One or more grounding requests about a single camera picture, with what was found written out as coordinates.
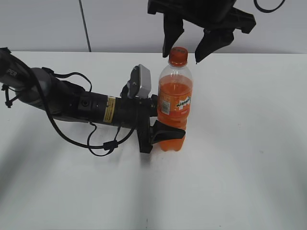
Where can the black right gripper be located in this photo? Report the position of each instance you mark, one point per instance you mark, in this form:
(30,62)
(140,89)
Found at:
(219,18)

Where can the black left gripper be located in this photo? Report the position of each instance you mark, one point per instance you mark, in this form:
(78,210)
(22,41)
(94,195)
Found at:
(135,114)

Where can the orange bottle cap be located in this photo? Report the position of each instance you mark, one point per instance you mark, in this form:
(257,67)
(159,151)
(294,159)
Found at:
(178,56)

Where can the orange Mirinda soda bottle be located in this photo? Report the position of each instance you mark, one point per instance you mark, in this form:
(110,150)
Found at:
(174,96)

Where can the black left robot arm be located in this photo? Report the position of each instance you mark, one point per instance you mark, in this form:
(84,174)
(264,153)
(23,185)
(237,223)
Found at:
(62,100)

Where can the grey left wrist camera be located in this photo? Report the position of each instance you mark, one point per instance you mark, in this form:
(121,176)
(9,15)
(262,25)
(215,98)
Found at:
(139,84)

